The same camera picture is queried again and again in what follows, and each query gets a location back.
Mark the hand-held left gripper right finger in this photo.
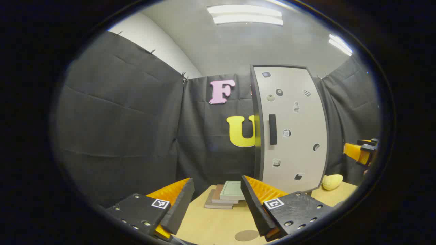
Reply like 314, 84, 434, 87
240, 175, 336, 242

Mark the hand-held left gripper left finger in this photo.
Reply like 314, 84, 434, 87
105, 177, 195, 243

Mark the brown round coaster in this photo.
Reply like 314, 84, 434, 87
234, 230, 260, 242

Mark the white cabinet door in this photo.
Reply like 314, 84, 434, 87
254, 66, 328, 194

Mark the black door handle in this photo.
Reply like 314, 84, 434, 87
269, 114, 277, 145

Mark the dark grey cabinet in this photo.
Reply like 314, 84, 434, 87
250, 64, 309, 183

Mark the ceiling light panel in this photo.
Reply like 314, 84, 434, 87
329, 33, 353, 57
207, 5, 284, 26

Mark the black backdrop cloth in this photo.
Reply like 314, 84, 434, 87
54, 31, 380, 208

